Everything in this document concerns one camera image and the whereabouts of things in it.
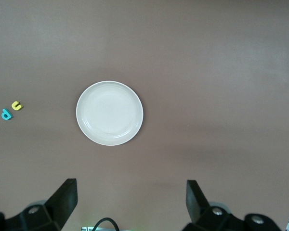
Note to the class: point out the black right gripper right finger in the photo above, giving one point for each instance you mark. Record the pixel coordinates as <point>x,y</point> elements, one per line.
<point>195,199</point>

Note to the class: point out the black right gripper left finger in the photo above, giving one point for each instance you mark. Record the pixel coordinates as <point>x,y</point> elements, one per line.
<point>67,197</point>

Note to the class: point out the yellow foam letter u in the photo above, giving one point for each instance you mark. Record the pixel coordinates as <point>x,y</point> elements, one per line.
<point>16,108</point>

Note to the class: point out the teal foam letter p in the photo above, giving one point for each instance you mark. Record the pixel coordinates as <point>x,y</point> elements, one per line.
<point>2,115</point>

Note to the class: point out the beige round plate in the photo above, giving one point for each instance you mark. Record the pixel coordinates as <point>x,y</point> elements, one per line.
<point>109,113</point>

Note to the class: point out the brown table cover sheet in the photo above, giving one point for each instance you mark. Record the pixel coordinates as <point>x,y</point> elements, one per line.
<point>207,72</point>

